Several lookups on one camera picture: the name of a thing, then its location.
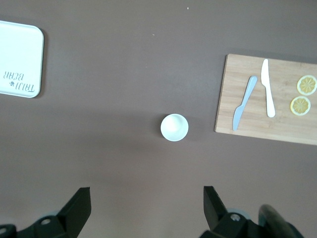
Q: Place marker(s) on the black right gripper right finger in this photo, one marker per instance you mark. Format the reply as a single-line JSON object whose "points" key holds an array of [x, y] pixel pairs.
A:
{"points": [[223, 220]]}

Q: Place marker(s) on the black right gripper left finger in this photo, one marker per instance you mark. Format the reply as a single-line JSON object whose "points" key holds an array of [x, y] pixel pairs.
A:
{"points": [[67, 218]]}

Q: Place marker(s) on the white plastic cup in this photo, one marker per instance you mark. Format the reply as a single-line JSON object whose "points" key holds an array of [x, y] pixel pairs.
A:
{"points": [[174, 127]]}

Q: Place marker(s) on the bamboo cutting board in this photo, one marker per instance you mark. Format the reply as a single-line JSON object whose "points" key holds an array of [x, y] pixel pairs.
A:
{"points": [[280, 124]]}

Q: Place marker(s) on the grey-blue plastic knife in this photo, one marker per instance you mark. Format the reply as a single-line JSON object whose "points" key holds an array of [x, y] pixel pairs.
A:
{"points": [[244, 104]]}

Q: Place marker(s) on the white plastic knife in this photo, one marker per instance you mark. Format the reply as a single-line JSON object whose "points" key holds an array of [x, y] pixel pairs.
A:
{"points": [[268, 91]]}

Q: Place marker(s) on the yellow lemon slice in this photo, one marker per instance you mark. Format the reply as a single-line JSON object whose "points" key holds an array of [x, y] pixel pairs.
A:
{"points": [[300, 105], [307, 85]]}

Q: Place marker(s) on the cream tray with bear print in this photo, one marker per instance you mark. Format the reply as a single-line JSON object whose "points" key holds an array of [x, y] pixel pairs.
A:
{"points": [[19, 54]]}

